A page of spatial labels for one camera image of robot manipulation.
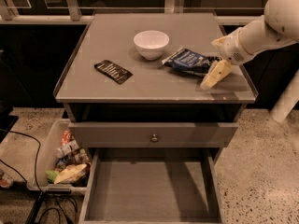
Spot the red white object on floor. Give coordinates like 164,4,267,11
0,171,14,189

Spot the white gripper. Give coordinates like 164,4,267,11
200,28,254,90

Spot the dark furniture at left edge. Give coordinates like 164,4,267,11
0,49,20,143

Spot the clear plastic storage bin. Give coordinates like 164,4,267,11
27,119,92,195

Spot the grey drawer cabinet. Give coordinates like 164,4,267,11
54,13,256,169

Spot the round metal drawer knob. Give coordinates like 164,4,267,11
150,133,159,142

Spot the open grey middle drawer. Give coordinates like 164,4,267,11
78,148,225,224

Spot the black snack packet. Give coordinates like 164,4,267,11
94,60,133,85

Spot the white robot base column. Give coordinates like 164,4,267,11
270,69,299,122

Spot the closed grey top drawer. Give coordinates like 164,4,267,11
69,122,238,148

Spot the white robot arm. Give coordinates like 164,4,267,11
200,0,299,90

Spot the red can in bin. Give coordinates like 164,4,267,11
61,130,72,146

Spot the metal window railing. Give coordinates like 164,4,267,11
0,0,268,24

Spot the white carton in bin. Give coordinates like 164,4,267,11
56,140,79,159

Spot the yellow snack bag in bin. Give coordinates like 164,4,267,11
54,163,88,184

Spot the white ceramic bowl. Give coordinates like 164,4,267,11
134,30,170,61

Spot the blue chip bag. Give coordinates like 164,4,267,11
162,49,221,77

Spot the black cable on floor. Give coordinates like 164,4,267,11
0,129,78,224

